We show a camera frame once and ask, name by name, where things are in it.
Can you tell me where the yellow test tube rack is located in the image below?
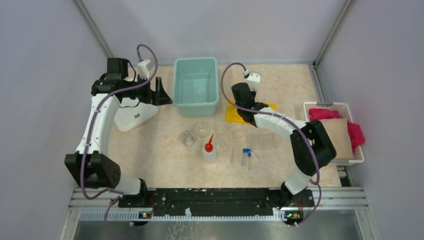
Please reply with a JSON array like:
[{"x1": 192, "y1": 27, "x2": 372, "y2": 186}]
[{"x1": 224, "y1": 98, "x2": 277, "y2": 126}]

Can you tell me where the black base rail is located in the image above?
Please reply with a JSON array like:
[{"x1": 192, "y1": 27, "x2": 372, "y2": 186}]
[{"x1": 118, "y1": 188, "x2": 315, "y2": 217}]

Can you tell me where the pink cloth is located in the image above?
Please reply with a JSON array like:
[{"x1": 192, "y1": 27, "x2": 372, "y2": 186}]
[{"x1": 309, "y1": 108, "x2": 365, "y2": 153}]

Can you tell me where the purple cable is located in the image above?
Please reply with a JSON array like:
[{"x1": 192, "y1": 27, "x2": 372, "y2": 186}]
[
  {"x1": 80, "y1": 43, "x2": 159, "y2": 239},
  {"x1": 220, "y1": 62, "x2": 323, "y2": 228}
]

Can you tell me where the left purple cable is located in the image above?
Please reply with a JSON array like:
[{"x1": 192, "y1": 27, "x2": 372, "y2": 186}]
[{"x1": 80, "y1": 43, "x2": 159, "y2": 239}]

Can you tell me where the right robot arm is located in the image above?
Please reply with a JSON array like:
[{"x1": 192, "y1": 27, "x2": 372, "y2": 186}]
[{"x1": 231, "y1": 82, "x2": 337, "y2": 206}]

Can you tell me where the blue-capped tube left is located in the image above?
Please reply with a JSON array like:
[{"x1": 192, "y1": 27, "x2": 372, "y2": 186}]
[{"x1": 240, "y1": 148, "x2": 248, "y2": 167}]

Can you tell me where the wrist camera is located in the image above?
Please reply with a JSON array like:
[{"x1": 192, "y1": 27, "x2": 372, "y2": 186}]
[
  {"x1": 136, "y1": 59, "x2": 156, "y2": 79},
  {"x1": 244, "y1": 70, "x2": 261, "y2": 92}
]

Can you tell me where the clear glass beaker rear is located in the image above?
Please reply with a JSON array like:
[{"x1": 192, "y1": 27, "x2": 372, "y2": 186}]
[{"x1": 195, "y1": 121, "x2": 212, "y2": 138}]

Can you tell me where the teal plastic bin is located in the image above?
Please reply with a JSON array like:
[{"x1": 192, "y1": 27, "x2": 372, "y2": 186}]
[{"x1": 172, "y1": 57, "x2": 220, "y2": 118}]

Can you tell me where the brown paper bag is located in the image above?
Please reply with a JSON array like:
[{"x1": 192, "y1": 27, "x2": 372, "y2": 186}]
[{"x1": 320, "y1": 118, "x2": 354, "y2": 160}]

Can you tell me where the white perforated basket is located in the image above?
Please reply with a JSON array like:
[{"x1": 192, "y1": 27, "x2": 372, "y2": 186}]
[{"x1": 303, "y1": 101, "x2": 365, "y2": 166}]

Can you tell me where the clear glass beaker front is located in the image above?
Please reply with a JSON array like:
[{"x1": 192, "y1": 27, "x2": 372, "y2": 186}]
[{"x1": 179, "y1": 130, "x2": 196, "y2": 147}]

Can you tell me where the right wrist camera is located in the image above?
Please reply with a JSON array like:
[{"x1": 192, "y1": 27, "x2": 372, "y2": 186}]
[{"x1": 244, "y1": 70, "x2": 261, "y2": 92}]

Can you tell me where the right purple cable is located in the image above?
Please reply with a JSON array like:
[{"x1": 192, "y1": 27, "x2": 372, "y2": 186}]
[{"x1": 220, "y1": 62, "x2": 323, "y2": 228}]

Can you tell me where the red-capped wash bottle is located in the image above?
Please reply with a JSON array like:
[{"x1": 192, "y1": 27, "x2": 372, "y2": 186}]
[{"x1": 202, "y1": 134, "x2": 218, "y2": 164}]

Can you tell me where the white plastic lid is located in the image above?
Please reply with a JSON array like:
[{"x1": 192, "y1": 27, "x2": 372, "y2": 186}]
[{"x1": 114, "y1": 98, "x2": 158, "y2": 133}]

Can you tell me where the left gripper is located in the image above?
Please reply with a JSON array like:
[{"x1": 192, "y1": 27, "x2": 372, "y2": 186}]
[{"x1": 123, "y1": 74, "x2": 173, "y2": 106}]

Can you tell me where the clear glass beaker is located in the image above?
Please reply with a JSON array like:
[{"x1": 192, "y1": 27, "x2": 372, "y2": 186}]
[
  {"x1": 195, "y1": 121, "x2": 212, "y2": 138},
  {"x1": 179, "y1": 130, "x2": 196, "y2": 147}
]

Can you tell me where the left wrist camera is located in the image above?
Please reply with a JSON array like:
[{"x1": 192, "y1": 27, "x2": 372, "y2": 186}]
[{"x1": 136, "y1": 59, "x2": 156, "y2": 79}]

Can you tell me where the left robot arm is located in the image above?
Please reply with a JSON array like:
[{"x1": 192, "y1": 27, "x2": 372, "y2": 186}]
[{"x1": 64, "y1": 58, "x2": 173, "y2": 207}]

